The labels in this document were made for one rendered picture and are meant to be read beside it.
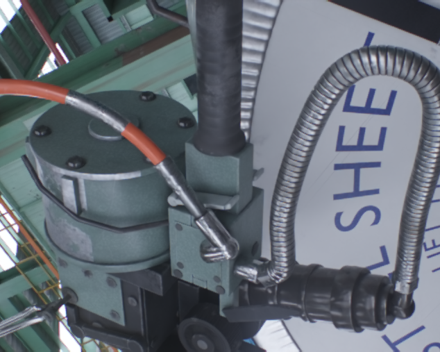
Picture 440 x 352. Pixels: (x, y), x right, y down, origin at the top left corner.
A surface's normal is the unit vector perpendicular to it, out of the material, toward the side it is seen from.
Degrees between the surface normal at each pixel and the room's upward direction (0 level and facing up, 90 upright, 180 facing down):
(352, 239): 90
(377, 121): 90
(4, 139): 90
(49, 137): 115
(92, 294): 58
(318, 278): 92
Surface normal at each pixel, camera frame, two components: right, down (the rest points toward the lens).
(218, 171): -0.49, 0.49
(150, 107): 0.00, -0.83
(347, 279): -0.37, -0.67
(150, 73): 0.08, 0.50
